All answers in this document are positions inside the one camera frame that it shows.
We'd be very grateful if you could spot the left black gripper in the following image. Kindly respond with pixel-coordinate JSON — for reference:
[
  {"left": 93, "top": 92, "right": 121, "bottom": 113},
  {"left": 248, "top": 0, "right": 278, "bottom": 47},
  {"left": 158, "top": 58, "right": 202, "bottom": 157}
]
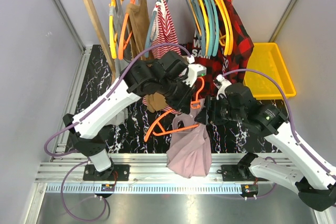
[{"left": 157, "top": 75, "right": 197, "bottom": 114}]

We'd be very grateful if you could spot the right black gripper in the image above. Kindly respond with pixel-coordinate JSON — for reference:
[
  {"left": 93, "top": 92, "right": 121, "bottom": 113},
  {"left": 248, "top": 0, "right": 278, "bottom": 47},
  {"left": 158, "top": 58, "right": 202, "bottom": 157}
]
[{"left": 194, "top": 95, "right": 246, "bottom": 125}]

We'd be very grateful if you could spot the pink tank top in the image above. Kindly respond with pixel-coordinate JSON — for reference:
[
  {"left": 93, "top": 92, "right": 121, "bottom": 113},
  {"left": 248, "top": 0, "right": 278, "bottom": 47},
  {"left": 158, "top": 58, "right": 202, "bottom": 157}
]
[{"left": 166, "top": 124, "right": 212, "bottom": 178}]

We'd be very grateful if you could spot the orange hanger with pink top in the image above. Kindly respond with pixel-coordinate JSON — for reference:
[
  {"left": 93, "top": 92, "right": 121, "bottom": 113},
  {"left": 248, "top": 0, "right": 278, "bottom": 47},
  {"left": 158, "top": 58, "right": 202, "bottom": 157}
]
[{"left": 143, "top": 77, "right": 206, "bottom": 143}]

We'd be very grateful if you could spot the teal hanger with striped top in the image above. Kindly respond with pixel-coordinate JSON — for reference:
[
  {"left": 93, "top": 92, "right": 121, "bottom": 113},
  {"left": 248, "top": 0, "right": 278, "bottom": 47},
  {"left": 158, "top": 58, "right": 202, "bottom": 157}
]
[{"left": 145, "top": 0, "right": 163, "bottom": 49}]

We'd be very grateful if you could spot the red white striped tank top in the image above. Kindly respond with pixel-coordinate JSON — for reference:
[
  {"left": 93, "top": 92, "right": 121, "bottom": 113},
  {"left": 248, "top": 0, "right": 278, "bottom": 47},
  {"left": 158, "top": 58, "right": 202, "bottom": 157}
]
[{"left": 146, "top": 0, "right": 181, "bottom": 112}]

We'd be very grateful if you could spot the tan tank top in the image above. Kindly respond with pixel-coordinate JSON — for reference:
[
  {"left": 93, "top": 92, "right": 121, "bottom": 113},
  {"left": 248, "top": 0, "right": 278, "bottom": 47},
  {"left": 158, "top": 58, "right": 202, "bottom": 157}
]
[{"left": 123, "top": 0, "right": 166, "bottom": 113}]

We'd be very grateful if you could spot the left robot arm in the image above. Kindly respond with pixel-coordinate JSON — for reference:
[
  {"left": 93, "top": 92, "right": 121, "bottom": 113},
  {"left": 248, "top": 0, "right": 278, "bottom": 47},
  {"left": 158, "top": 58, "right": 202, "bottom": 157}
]
[{"left": 63, "top": 51, "right": 206, "bottom": 180}]

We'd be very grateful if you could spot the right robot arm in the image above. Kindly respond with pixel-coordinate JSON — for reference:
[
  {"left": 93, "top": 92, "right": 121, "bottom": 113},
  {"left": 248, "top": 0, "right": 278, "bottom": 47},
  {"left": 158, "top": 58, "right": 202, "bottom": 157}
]
[{"left": 195, "top": 83, "right": 335, "bottom": 211}]

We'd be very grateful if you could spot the grey tank top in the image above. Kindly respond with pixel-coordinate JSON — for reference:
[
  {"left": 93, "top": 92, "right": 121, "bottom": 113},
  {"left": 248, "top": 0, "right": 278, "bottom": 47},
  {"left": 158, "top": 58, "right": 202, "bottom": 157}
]
[{"left": 109, "top": 0, "right": 132, "bottom": 125}]

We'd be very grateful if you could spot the orange hanger with tan top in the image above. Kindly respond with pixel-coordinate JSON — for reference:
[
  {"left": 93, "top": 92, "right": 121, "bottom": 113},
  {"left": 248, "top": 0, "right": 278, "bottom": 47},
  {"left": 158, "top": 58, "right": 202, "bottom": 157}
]
[{"left": 118, "top": 0, "right": 140, "bottom": 60}]

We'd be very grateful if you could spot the yellow hanger with grey top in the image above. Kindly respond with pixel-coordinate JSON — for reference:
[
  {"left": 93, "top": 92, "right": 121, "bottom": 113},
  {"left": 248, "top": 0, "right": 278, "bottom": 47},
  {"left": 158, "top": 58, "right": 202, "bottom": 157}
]
[{"left": 109, "top": 0, "right": 124, "bottom": 59}]

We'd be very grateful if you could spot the red black plaid shirt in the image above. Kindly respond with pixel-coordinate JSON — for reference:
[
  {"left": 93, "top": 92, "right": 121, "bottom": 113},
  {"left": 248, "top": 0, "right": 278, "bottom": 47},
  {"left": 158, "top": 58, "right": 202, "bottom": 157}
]
[{"left": 183, "top": 0, "right": 254, "bottom": 98}]

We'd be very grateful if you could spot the black marble mat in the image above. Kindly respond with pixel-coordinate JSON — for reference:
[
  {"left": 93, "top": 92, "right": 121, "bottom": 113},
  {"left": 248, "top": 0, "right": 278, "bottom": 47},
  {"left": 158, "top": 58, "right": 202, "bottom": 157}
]
[{"left": 65, "top": 44, "right": 300, "bottom": 154}]

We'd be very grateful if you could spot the bunch of empty hangers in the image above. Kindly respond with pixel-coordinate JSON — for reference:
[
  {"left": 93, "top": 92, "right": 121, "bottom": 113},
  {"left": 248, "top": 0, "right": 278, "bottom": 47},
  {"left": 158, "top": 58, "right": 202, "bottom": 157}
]
[{"left": 185, "top": 0, "right": 234, "bottom": 59}]

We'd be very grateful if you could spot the yellow plastic bin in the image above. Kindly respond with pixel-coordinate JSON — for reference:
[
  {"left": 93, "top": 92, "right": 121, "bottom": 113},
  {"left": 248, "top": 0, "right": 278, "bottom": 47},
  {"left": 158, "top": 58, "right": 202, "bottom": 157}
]
[{"left": 244, "top": 42, "right": 297, "bottom": 100}]

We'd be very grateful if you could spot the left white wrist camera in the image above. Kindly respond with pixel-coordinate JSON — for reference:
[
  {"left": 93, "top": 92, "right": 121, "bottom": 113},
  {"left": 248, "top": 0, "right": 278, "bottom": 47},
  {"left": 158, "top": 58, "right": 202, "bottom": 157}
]
[{"left": 184, "top": 56, "right": 206, "bottom": 87}]

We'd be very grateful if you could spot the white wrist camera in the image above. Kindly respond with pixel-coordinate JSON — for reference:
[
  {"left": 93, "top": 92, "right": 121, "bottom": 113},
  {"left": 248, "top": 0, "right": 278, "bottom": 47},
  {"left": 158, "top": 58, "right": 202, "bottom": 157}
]
[
  {"left": 184, "top": 56, "right": 206, "bottom": 87},
  {"left": 214, "top": 74, "right": 232, "bottom": 100}
]

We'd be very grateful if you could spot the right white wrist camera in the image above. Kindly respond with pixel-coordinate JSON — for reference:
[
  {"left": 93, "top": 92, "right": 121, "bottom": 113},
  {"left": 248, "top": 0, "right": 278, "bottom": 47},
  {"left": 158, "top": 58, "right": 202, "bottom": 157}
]
[{"left": 214, "top": 74, "right": 232, "bottom": 100}]

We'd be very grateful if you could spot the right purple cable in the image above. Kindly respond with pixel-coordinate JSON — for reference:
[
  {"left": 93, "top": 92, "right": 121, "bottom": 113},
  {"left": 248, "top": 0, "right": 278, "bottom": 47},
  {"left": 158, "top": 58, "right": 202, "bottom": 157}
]
[{"left": 223, "top": 68, "right": 336, "bottom": 176}]

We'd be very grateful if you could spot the purple cable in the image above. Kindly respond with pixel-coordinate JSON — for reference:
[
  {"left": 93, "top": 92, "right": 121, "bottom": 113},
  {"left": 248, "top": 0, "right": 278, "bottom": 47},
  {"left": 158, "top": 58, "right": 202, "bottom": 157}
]
[
  {"left": 44, "top": 42, "right": 190, "bottom": 156},
  {"left": 223, "top": 68, "right": 336, "bottom": 176}
]

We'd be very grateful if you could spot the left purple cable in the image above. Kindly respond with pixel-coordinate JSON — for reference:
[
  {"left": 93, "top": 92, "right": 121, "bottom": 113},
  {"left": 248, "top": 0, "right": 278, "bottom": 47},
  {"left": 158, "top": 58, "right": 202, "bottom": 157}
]
[{"left": 44, "top": 42, "right": 190, "bottom": 156}]

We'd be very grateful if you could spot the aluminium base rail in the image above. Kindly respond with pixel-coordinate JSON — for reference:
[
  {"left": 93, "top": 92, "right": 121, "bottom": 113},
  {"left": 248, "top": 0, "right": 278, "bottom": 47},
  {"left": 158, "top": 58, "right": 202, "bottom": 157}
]
[{"left": 34, "top": 152, "right": 320, "bottom": 196}]

